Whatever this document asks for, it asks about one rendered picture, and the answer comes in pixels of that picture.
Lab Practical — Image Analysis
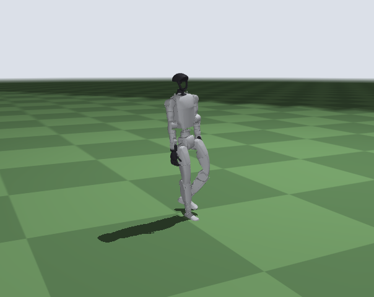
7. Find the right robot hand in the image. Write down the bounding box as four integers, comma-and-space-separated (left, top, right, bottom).
170, 144, 181, 166

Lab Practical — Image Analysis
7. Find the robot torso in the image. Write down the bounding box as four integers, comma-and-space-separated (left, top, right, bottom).
171, 91, 195, 150

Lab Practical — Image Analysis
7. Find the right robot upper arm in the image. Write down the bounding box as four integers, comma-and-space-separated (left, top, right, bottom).
164, 98, 178, 129

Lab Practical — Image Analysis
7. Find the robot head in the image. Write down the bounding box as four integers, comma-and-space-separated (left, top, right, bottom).
172, 73, 188, 96

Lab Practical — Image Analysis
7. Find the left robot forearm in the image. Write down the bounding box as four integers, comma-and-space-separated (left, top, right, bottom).
193, 121, 201, 139

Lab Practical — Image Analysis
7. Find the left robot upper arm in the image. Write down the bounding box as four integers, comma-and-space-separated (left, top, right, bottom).
192, 95, 201, 123

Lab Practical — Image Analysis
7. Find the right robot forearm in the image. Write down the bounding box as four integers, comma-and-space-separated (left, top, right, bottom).
168, 122, 177, 150

